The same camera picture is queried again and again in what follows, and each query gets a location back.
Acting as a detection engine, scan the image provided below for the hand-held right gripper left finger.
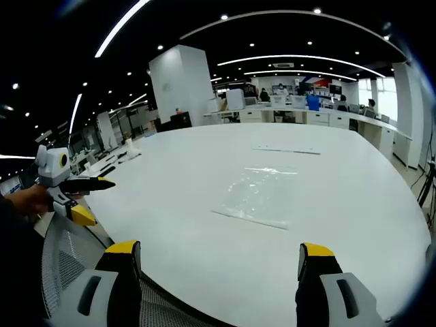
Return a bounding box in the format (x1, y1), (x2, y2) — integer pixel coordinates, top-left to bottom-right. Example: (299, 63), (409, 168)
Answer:
(67, 240), (142, 327)

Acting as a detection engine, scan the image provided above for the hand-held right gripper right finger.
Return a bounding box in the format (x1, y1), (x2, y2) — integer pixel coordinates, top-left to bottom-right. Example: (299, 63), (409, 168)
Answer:
(294, 241), (386, 327)

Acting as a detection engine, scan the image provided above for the clear resealable plastic bag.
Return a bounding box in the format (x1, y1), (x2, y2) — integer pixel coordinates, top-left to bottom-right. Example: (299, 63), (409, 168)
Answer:
(211, 164), (301, 231)

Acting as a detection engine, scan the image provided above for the white crumpled bag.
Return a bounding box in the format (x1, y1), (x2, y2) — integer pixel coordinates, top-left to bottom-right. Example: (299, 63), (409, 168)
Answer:
(123, 137), (142, 158)

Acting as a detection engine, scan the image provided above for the person's left hand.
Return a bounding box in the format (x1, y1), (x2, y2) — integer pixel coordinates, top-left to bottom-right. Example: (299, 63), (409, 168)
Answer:
(6, 185), (57, 216)

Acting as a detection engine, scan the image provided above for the black low cabinet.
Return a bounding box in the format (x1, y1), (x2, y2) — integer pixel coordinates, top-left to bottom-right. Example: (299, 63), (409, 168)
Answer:
(170, 111), (193, 129)

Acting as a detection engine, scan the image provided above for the white square pillar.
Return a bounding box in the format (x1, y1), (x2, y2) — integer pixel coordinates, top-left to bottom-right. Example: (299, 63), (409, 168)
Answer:
(391, 62), (425, 170)
(148, 44), (214, 127)

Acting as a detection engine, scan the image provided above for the thin white strip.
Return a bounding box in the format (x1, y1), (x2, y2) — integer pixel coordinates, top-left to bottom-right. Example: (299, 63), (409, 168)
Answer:
(251, 144), (322, 156)

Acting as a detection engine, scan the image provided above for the black tripod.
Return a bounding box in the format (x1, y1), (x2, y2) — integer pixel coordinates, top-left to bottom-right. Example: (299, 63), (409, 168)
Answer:
(416, 162), (436, 209)

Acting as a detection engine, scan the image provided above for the white box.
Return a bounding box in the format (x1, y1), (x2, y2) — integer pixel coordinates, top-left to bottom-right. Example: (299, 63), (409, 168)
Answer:
(226, 89), (247, 111)

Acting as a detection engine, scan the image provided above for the long white counter desk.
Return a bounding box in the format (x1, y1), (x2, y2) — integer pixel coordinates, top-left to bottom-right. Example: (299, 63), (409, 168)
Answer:
(203, 104), (414, 168)

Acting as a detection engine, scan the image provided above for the blue bin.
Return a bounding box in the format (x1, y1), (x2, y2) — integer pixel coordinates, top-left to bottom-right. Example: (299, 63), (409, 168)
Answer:
(305, 93), (322, 112)

